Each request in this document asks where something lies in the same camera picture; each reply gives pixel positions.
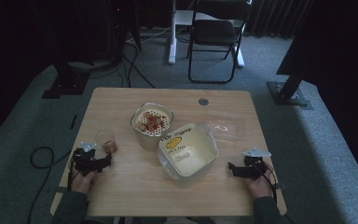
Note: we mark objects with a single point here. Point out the black angled stand with base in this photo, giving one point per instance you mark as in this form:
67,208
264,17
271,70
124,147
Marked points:
289,90

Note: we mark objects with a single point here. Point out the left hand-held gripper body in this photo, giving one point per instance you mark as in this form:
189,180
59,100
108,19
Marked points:
85,160

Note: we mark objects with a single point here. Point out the small clear glass jar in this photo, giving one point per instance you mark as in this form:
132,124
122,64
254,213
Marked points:
105,138

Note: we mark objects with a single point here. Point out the black folding chair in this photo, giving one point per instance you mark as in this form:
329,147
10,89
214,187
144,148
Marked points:
214,32

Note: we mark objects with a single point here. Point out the brown cork stopper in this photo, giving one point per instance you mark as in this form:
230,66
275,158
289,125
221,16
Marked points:
110,147

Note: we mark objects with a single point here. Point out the small black strip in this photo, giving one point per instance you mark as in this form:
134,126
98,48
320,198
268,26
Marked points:
73,122

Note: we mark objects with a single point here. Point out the person's right hand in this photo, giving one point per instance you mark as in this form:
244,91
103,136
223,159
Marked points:
261,186

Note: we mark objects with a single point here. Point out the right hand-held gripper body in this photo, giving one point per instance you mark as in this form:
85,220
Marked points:
252,166

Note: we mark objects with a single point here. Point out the white perforated strainer basket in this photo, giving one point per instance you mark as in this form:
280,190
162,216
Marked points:
140,117

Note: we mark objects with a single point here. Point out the black stand base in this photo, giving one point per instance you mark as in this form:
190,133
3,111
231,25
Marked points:
65,82

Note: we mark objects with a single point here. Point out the person's left hand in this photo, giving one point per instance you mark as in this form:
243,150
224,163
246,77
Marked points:
82,182

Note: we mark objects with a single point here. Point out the translucent tub under strainer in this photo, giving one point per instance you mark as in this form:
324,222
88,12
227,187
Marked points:
149,142

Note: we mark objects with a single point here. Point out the clear plastic lid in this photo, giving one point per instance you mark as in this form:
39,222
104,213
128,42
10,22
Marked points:
225,126

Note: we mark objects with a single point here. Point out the grey round table grommet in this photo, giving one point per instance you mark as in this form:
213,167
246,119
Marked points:
203,101

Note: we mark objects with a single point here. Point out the large translucent square container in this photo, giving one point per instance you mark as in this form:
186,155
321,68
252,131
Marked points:
189,152

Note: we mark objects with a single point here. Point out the red and brown food pieces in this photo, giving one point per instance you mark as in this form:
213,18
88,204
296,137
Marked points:
153,122

